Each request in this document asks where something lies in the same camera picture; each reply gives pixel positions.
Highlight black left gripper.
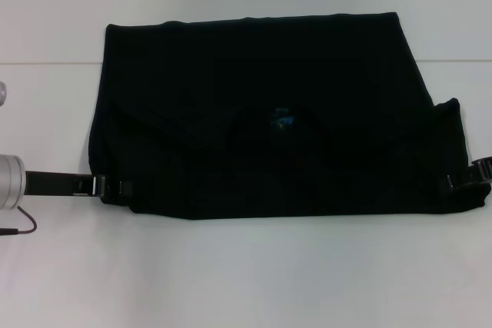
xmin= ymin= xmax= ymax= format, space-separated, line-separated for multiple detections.
xmin=24 ymin=170 xmax=134 ymax=201

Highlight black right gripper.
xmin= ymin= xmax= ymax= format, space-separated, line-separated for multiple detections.
xmin=437 ymin=155 xmax=492 ymax=193

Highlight black shirt with FREE print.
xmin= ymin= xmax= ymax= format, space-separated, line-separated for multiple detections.
xmin=87 ymin=12 xmax=492 ymax=220

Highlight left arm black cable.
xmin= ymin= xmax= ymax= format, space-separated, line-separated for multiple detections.
xmin=0 ymin=207 xmax=38 ymax=236

